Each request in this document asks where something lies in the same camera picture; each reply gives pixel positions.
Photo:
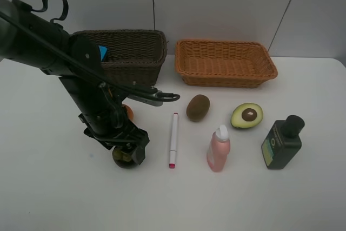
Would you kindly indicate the halved avocado with pit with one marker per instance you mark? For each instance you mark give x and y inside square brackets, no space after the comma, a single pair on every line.
[246,115]

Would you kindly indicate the dark brown wicker basket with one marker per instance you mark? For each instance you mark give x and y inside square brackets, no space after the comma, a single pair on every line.
[132,55]

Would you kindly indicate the orange bread bun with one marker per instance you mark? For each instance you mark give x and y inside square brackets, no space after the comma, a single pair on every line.
[130,112]

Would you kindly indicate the pink lotion bottle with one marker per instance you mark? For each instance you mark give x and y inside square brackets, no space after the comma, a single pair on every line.
[219,149]

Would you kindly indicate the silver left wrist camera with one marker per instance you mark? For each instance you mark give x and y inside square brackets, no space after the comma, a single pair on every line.
[147,95]

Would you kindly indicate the dark green bottle black cap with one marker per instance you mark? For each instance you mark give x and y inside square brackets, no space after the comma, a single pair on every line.
[282,142]

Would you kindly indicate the brown kiwi fruit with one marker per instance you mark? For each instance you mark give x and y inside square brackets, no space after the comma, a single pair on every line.
[198,108]

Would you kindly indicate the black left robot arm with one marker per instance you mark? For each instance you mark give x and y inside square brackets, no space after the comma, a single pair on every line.
[28,39]

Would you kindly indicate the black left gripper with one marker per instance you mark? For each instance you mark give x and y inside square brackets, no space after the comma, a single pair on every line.
[99,127]

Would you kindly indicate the blue whiteboard eraser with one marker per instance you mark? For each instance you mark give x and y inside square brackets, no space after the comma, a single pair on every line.
[103,52]

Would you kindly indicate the dark mangosteen fruit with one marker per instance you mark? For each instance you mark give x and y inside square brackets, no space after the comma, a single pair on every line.
[123,160]

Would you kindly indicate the white pink-tipped marker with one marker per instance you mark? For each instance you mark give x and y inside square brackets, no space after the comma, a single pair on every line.
[173,142]

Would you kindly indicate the orange wicker basket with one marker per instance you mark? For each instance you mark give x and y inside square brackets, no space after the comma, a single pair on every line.
[234,64]

